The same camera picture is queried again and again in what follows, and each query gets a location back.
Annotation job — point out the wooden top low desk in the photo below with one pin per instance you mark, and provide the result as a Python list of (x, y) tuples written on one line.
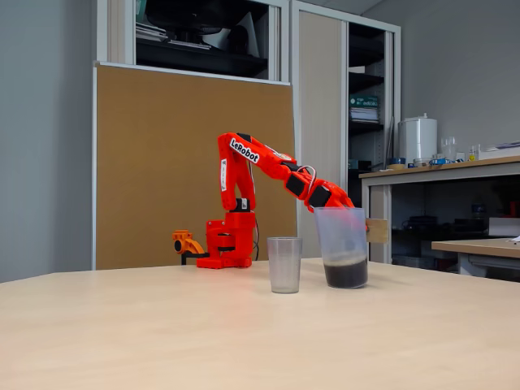
[(475, 245)]

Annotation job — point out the grey roller door cabinet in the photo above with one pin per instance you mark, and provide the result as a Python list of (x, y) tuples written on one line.
[(321, 101)]

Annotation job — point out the clear plastic cup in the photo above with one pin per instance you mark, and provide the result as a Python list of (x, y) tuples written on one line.
[(284, 268)]

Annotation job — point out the wooden top side bench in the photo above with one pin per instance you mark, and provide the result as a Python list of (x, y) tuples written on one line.
[(438, 170)]

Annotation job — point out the brown cork pinboard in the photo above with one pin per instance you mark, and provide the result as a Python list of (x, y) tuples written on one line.
[(154, 162)]

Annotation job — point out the translucent plastic pitcher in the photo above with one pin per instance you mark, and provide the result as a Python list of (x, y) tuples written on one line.
[(345, 274)]

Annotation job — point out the blue tape roll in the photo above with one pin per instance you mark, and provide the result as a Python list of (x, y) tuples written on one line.
[(397, 161)]

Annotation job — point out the orange table clamp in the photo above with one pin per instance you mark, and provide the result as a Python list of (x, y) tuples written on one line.
[(187, 243)]

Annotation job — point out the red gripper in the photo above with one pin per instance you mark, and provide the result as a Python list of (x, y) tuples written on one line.
[(335, 196)]

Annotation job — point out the clear drinking glass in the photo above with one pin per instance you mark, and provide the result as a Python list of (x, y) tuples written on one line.
[(448, 148)]

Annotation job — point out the grey open shelf cabinet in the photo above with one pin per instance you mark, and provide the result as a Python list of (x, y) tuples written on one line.
[(122, 32)]

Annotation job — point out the white cylindrical water kettle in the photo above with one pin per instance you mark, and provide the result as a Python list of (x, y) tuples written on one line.
[(418, 138)]

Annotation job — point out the red robot arm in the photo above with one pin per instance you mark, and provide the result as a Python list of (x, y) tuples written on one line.
[(239, 231)]

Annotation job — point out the small yellow labelled bottle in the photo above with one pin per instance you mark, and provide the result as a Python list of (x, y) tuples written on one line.
[(473, 155)]

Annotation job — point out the stack of papers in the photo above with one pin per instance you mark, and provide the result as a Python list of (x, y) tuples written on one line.
[(364, 115)]

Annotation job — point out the white flat box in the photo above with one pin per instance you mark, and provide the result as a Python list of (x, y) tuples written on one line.
[(503, 226)]

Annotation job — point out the green box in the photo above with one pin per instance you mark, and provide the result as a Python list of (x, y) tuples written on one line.
[(363, 101)]

